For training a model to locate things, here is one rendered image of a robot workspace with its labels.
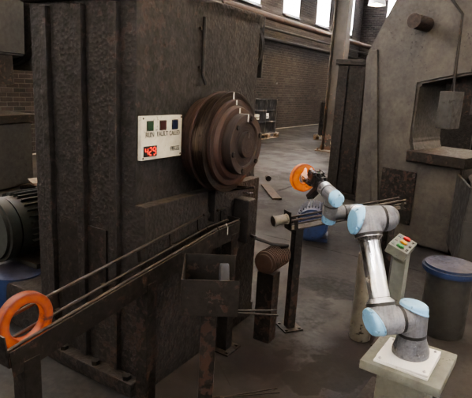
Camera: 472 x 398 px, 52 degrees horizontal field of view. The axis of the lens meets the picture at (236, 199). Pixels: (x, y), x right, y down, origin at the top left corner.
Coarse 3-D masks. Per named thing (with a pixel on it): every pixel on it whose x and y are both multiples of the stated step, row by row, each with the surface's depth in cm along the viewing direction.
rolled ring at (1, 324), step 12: (12, 300) 145; (24, 300) 147; (36, 300) 150; (48, 300) 154; (0, 312) 143; (12, 312) 144; (48, 312) 155; (0, 324) 141; (36, 324) 155; (48, 324) 156; (12, 336) 146; (24, 336) 152
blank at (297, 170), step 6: (294, 168) 263; (300, 168) 263; (306, 168) 264; (294, 174) 262; (300, 174) 263; (294, 180) 263; (294, 186) 264; (300, 186) 265; (306, 186) 266; (312, 186) 268
